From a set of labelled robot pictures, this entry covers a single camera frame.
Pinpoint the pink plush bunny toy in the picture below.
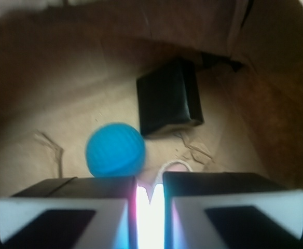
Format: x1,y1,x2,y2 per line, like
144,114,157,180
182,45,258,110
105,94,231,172
137,159,193,192

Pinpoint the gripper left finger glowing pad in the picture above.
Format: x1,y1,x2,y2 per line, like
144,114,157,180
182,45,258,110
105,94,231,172
0,176,137,248

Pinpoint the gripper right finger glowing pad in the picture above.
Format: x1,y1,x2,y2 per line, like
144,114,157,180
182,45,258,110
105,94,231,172
163,172,303,248

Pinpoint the black box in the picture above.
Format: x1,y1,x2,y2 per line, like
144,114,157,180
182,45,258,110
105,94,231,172
136,58,204,137

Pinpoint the brown paper bag tray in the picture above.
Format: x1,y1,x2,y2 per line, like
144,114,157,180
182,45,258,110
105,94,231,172
0,1,303,197

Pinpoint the blue ribbed ball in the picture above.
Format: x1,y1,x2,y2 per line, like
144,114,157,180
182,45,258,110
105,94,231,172
85,123,146,177

